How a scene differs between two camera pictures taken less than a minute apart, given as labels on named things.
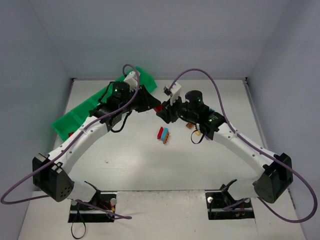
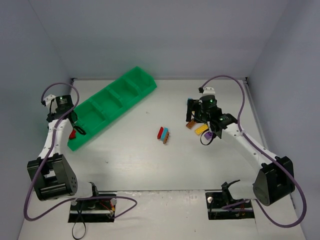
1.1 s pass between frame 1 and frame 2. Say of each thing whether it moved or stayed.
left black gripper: moved
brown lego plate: stayed
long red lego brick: moved
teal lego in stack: stayed
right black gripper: moved
